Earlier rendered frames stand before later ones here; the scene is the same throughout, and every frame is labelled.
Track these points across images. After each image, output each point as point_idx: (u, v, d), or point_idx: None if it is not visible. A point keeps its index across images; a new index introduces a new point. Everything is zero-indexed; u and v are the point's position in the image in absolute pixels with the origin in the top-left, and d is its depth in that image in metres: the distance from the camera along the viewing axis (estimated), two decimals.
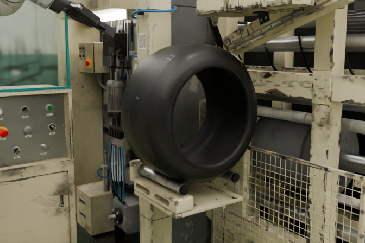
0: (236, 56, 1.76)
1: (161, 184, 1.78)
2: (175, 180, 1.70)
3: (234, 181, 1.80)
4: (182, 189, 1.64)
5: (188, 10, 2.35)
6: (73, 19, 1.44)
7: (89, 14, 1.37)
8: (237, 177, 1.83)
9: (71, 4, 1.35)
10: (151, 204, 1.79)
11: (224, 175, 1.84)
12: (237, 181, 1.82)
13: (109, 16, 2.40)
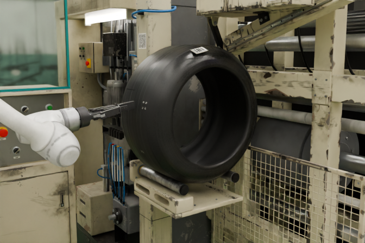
0: (197, 48, 1.64)
1: None
2: (172, 190, 1.70)
3: (238, 176, 1.82)
4: (185, 192, 1.65)
5: (188, 10, 2.35)
6: (106, 110, 1.49)
7: None
8: (231, 173, 1.81)
9: None
10: (151, 204, 1.79)
11: None
12: (237, 173, 1.81)
13: (109, 16, 2.40)
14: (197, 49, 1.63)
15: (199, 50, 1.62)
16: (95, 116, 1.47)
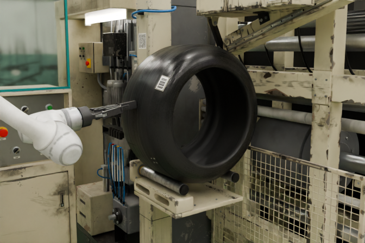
0: (158, 81, 1.55)
1: (160, 177, 1.77)
2: None
3: (234, 176, 1.80)
4: (186, 187, 1.65)
5: (188, 10, 2.35)
6: (107, 110, 1.49)
7: None
8: (232, 181, 1.82)
9: None
10: (151, 204, 1.79)
11: (229, 170, 1.85)
12: (232, 179, 1.80)
13: (109, 16, 2.40)
14: (160, 82, 1.55)
15: (162, 83, 1.54)
16: (96, 116, 1.48)
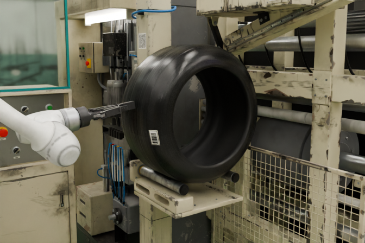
0: (150, 136, 1.56)
1: None
2: (173, 181, 1.69)
3: (236, 181, 1.81)
4: (182, 190, 1.64)
5: (188, 10, 2.35)
6: (106, 110, 1.49)
7: None
8: (237, 174, 1.83)
9: None
10: (151, 204, 1.79)
11: (224, 177, 1.84)
12: (238, 180, 1.82)
13: (109, 16, 2.40)
14: (152, 137, 1.55)
15: (154, 138, 1.55)
16: (95, 116, 1.48)
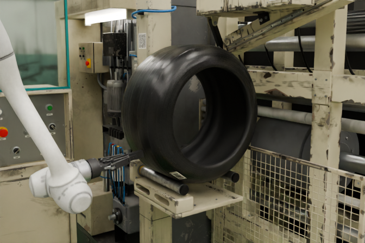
0: (174, 176, 1.64)
1: (161, 176, 1.77)
2: None
3: (237, 174, 1.81)
4: (187, 188, 1.65)
5: (188, 10, 2.35)
6: (116, 162, 1.53)
7: (111, 158, 1.62)
8: (230, 177, 1.81)
9: None
10: (151, 204, 1.79)
11: None
12: (234, 174, 1.80)
13: (109, 16, 2.40)
14: (176, 176, 1.64)
15: (178, 176, 1.63)
16: (105, 168, 1.52)
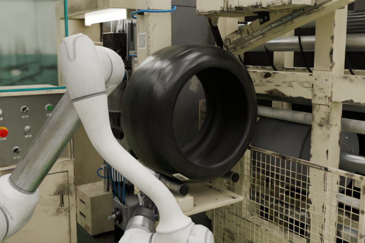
0: (176, 177, 1.65)
1: (163, 174, 1.78)
2: None
3: (238, 176, 1.81)
4: (187, 190, 1.66)
5: (188, 10, 2.35)
6: (139, 193, 1.34)
7: (155, 208, 1.39)
8: (231, 174, 1.81)
9: None
10: None
11: None
12: (236, 173, 1.81)
13: (109, 16, 2.40)
14: (178, 177, 1.65)
15: (180, 177, 1.64)
16: (141, 203, 1.31)
